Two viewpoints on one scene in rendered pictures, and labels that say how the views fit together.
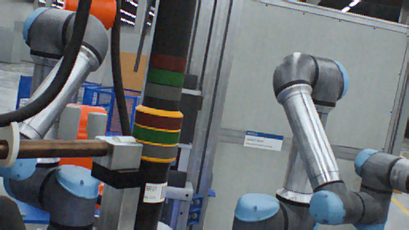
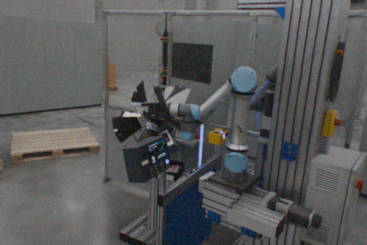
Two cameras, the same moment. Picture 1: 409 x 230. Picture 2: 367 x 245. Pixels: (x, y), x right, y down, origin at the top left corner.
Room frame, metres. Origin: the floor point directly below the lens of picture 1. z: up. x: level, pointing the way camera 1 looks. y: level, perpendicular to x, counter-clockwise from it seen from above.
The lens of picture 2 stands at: (2.16, -1.66, 1.81)
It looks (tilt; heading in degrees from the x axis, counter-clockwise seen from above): 15 degrees down; 132
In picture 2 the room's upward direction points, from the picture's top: 3 degrees clockwise
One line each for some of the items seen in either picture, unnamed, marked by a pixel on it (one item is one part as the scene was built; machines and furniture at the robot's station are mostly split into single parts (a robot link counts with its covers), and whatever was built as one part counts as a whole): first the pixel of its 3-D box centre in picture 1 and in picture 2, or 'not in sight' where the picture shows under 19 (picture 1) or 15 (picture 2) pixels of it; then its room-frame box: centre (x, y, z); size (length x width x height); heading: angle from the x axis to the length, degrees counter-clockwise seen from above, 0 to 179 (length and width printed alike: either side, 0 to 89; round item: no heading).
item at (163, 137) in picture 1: (156, 132); not in sight; (0.42, 0.04, 1.54); 0.04 x 0.04 x 0.01
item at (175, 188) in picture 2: not in sight; (194, 175); (0.79, 0.02, 0.82); 0.90 x 0.04 x 0.08; 103
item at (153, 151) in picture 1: (153, 146); not in sight; (0.42, 0.04, 1.52); 0.04 x 0.04 x 0.01
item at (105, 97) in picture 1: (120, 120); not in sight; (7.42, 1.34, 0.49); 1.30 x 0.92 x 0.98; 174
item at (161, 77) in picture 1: (165, 77); not in sight; (0.42, 0.04, 1.59); 0.03 x 0.03 x 0.01
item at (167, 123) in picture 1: (158, 118); not in sight; (0.42, 0.04, 1.55); 0.04 x 0.04 x 0.01
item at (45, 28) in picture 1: (45, 108); not in sight; (1.25, 0.43, 1.41); 0.15 x 0.12 x 0.55; 70
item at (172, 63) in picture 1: (168, 62); not in sight; (0.42, 0.04, 1.60); 0.03 x 0.03 x 0.01
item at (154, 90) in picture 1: (163, 90); not in sight; (0.42, 0.04, 1.57); 0.03 x 0.03 x 0.01
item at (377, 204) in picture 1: (367, 208); (188, 128); (1.09, -0.43, 1.34); 0.11 x 0.08 x 0.11; 122
